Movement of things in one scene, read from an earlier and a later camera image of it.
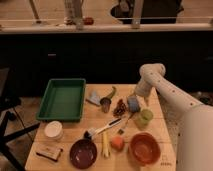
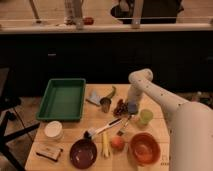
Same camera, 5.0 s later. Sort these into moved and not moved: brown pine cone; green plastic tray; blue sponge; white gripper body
Moved: white gripper body
Not moved: blue sponge; brown pine cone; green plastic tray
